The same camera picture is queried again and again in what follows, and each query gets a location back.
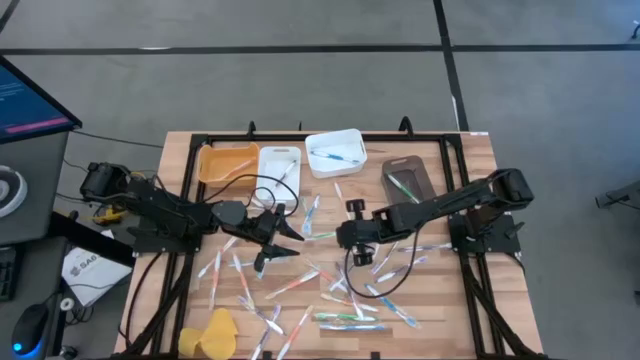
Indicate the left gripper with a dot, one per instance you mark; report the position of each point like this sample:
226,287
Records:
260,227

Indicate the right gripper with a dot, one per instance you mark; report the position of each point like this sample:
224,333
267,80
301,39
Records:
360,235

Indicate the purple toothbrush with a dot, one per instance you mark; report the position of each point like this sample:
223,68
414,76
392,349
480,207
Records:
402,270
425,247
265,332
286,172
385,257
260,315
356,302

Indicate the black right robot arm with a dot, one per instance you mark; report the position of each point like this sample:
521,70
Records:
450,200

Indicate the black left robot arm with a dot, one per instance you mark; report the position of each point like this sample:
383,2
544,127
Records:
165,210

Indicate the narrow white plastic bin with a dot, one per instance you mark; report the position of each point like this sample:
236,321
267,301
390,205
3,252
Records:
272,195

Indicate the dark translucent plastic bin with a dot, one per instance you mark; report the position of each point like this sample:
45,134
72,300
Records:
415,172

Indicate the wide white plastic bin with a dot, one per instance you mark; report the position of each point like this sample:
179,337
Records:
345,142

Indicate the orange plastic bin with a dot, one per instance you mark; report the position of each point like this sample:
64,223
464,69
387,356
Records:
215,165

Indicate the yellow crumpled cloth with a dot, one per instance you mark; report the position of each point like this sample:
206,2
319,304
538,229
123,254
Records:
220,332

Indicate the white paper box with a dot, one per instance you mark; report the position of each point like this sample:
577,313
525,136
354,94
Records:
95,277

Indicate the grey computer desk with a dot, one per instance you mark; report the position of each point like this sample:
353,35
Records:
35,165

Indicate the black computer mouse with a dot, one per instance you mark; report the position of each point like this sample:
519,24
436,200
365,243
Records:
30,327

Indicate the black stand leg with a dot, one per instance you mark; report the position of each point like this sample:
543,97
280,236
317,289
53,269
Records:
620,197

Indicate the white round device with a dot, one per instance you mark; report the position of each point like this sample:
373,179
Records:
12,192

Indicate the black keyboard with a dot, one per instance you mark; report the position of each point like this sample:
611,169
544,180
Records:
6,275

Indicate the computer monitor with blue screen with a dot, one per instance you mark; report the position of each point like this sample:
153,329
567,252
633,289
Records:
25,105

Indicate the black stand foot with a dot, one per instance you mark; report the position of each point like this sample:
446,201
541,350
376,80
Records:
636,30

